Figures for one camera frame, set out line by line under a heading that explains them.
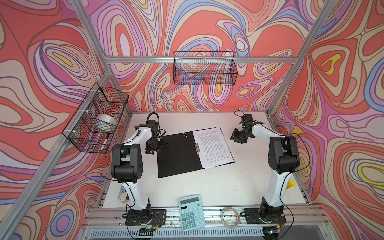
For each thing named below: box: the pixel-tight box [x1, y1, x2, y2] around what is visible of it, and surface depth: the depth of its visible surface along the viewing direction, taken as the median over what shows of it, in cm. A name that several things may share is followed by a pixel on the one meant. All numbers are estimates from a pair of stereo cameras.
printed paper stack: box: [192, 126, 235, 169], surface depth 101 cm
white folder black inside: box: [157, 131, 206, 179], surface depth 97 cm
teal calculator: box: [178, 195, 206, 231], surface depth 75 cm
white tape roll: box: [95, 113, 118, 126], surface depth 75 cm
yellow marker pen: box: [285, 180, 296, 191], surface depth 78 cm
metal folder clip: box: [193, 142, 201, 155], surface depth 101 cm
